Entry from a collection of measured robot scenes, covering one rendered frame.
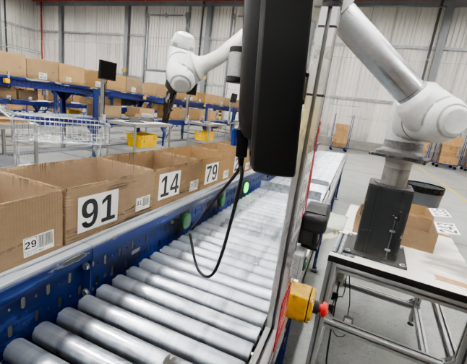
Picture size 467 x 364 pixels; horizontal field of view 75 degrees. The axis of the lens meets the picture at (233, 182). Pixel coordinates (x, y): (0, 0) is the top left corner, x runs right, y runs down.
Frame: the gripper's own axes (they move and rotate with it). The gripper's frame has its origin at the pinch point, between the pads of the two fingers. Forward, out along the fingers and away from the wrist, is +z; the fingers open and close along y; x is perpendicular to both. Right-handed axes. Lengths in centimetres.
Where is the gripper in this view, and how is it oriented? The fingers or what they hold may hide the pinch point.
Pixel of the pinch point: (165, 116)
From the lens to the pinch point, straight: 156.8
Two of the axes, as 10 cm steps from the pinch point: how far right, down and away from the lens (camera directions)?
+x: -9.2, -4.0, -0.7
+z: -3.4, 6.5, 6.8
